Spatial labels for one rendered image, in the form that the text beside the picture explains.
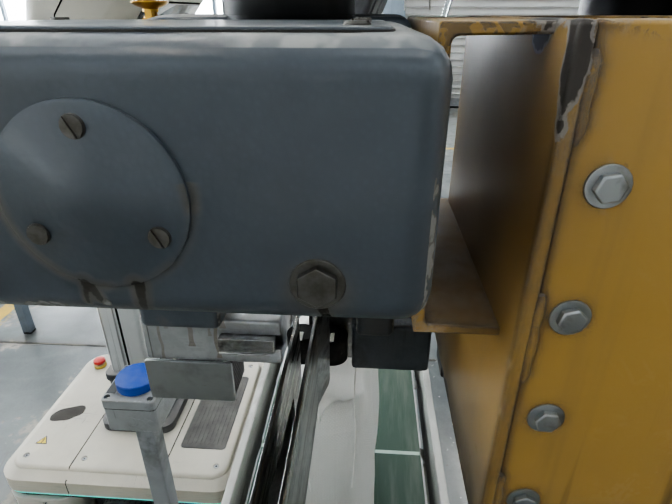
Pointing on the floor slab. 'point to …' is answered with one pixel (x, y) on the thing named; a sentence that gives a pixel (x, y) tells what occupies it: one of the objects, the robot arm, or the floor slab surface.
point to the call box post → (157, 467)
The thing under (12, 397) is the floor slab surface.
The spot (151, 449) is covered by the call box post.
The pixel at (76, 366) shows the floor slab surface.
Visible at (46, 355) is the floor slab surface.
